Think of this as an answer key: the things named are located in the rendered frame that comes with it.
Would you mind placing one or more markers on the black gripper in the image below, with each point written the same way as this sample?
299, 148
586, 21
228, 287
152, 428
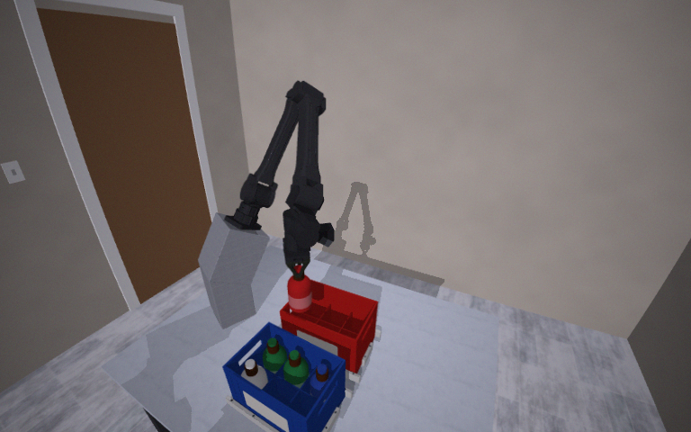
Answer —
290, 250

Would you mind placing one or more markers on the red bottle with pink label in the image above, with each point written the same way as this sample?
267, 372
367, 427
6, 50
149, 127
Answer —
299, 292

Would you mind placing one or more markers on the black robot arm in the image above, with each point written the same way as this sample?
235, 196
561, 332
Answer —
306, 195

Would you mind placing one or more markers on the blue plastic crate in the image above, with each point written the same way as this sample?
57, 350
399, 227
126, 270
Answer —
271, 404

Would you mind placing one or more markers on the green bottle with pale green label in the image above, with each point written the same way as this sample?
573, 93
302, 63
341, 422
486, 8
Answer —
296, 369
274, 355

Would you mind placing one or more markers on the red plastic crate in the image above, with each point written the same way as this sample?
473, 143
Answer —
345, 341

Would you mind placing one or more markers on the white bottle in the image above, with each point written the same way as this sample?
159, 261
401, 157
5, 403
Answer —
256, 376

